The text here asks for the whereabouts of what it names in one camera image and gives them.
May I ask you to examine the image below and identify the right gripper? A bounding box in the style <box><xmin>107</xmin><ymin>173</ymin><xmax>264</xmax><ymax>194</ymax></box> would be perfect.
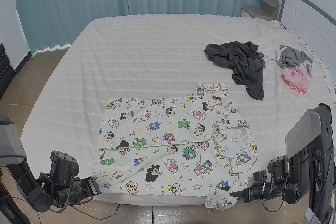
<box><xmin>229</xmin><ymin>183</ymin><xmax>271</xmax><ymax>204</ymax></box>

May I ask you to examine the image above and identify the black chest of drawers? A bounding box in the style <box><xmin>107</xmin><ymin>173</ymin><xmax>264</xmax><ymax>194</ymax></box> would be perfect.
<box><xmin>0</xmin><ymin>44</ymin><xmax>16</xmax><ymax>99</ymax></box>

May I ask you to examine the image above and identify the grey bedside table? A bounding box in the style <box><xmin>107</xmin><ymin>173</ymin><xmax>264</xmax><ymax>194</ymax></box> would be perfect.
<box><xmin>241</xmin><ymin>0</ymin><xmax>280</xmax><ymax>21</ymax></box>

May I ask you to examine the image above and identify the bed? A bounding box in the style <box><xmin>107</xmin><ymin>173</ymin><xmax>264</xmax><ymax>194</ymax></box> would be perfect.
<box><xmin>20</xmin><ymin>0</ymin><xmax>336</xmax><ymax>205</ymax></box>

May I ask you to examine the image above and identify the pink garment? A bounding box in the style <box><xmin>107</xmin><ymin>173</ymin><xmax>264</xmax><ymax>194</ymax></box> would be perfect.
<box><xmin>280</xmin><ymin>65</ymin><xmax>311</xmax><ymax>94</ymax></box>

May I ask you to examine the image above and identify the grey garment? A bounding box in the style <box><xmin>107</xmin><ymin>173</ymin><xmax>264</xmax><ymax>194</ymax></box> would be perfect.
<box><xmin>278</xmin><ymin>45</ymin><xmax>315</xmax><ymax>77</ymax></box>

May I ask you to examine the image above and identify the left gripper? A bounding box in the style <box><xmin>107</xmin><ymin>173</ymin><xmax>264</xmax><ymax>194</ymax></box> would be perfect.
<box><xmin>73</xmin><ymin>177</ymin><xmax>102</xmax><ymax>199</ymax></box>

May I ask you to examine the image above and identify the black garment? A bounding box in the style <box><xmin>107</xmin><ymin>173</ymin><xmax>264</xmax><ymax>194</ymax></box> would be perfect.
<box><xmin>204</xmin><ymin>41</ymin><xmax>266</xmax><ymax>100</ymax></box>

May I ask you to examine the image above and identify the white printed pyjama top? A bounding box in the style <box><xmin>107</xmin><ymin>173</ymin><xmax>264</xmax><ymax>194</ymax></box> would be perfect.
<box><xmin>92</xmin><ymin>82</ymin><xmax>260</xmax><ymax>211</ymax></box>

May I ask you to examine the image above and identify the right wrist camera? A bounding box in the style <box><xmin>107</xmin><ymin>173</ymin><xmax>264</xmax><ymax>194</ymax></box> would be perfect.
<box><xmin>253</xmin><ymin>170</ymin><xmax>269</xmax><ymax>183</ymax></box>

